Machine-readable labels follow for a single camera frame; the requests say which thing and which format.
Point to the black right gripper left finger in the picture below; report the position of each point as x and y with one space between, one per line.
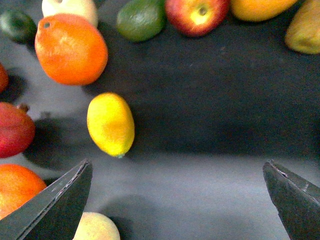
54 213

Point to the small red apple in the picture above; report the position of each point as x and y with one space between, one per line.
196 18

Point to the green lime lower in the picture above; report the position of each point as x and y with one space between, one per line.
141 20

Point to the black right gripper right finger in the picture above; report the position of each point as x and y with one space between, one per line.
296 199

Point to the brown kiwi lower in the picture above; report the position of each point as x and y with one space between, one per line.
303 33

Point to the orange round fruit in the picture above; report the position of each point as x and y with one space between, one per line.
259 10

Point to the pink peach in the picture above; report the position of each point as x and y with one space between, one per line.
96 226

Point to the big orange front left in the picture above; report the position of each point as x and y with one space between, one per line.
18 185

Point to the large orange near basket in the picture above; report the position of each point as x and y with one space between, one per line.
70 50

